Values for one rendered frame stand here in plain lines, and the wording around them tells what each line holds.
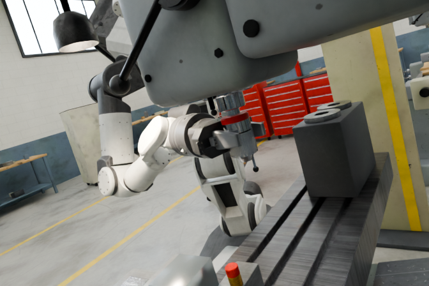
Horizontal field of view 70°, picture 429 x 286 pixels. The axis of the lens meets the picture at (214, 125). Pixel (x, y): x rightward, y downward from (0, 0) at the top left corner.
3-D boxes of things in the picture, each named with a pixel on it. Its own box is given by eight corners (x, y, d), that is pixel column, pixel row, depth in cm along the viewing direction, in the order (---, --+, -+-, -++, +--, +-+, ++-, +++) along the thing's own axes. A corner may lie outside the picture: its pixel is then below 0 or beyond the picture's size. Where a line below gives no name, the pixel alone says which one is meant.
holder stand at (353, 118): (308, 196, 79) (289, 122, 76) (334, 165, 95) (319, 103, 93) (357, 198, 71) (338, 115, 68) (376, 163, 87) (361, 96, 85)
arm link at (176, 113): (169, 151, 59) (147, 149, 69) (213, 162, 65) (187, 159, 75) (182, 96, 61) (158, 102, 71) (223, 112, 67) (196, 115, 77)
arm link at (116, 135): (92, 195, 86) (87, 117, 87) (133, 188, 95) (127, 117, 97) (112, 197, 78) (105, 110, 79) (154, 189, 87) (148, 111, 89)
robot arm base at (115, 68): (109, 115, 97) (80, 89, 92) (133, 87, 103) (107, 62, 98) (127, 107, 85) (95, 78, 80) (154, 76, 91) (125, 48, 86)
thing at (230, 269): (228, 288, 36) (222, 270, 36) (233, 279, 37) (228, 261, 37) (239, 290, 35) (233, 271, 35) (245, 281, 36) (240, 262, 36)
